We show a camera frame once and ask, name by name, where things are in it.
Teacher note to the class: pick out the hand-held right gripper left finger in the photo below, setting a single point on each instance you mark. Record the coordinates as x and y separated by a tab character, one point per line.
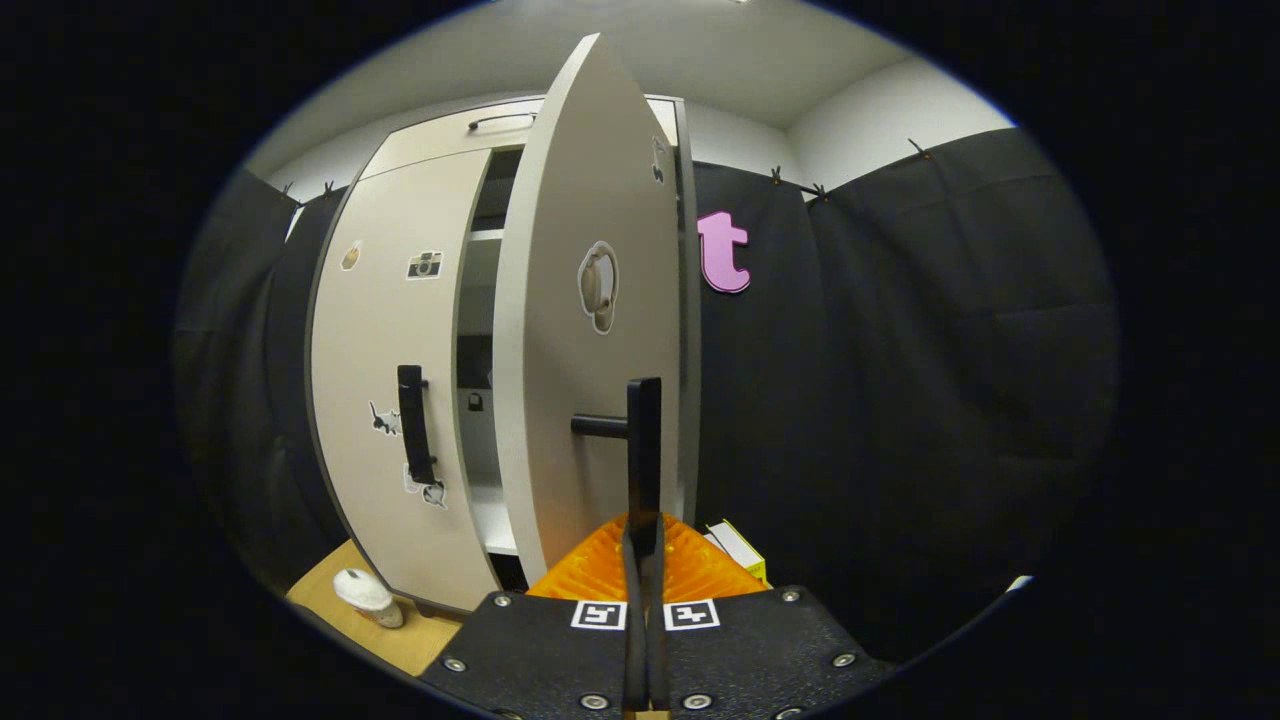
540	650

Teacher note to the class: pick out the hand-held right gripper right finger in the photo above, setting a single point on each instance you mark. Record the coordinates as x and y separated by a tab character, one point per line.
750	650

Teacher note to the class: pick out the white door with cherry sticker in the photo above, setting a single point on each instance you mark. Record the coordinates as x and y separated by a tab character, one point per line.
570	380

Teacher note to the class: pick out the white door with camera sticker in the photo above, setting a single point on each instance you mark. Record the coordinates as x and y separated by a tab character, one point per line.
385	330

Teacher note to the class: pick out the white double-door shoe cabinet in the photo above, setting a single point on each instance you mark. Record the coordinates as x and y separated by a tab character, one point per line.
685	300

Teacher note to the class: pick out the white cabinet drawer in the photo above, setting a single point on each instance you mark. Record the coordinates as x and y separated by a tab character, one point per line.
430	145

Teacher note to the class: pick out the yellow book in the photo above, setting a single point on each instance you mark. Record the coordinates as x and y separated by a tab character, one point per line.
740	548

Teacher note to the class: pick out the white lidded paper cup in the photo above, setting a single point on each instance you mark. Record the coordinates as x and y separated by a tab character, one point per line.
365	595

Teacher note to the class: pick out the black backdrop cloth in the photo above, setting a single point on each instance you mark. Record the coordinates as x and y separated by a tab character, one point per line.
900	350

